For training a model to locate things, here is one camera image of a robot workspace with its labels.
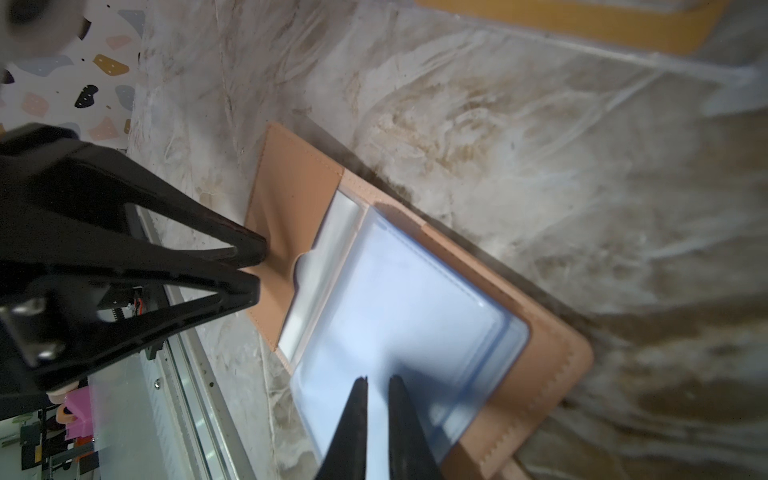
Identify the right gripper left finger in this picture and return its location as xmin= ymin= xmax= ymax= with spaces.
xmin=316 ymin=377 xmax=368 ymax=480

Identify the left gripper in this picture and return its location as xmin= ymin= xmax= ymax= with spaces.
xmin=1 ymin=123 xmax=268 ymax=418

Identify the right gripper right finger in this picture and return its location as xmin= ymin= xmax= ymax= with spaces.
xmin=388 ymin=375 xmax=444 ymax=480

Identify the pink leather card holder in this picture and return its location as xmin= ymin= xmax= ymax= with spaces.
xmin=246 ymin=123 xmax=593 ymax=479

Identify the gold VIP card right front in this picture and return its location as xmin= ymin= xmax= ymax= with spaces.
xmin=416 ymin=1 xmax=730 ymax=55

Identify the clear acrylic card stand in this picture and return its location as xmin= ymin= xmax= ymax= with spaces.
xmin=418 ymin=1 xmax=767 ymax=117

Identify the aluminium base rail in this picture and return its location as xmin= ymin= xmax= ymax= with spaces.
xmin=137 ymin=209 xmax=259 ymax=480

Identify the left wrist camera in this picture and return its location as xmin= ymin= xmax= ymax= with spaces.
xmin=1 ymin=0 xmax=87 ymax=65

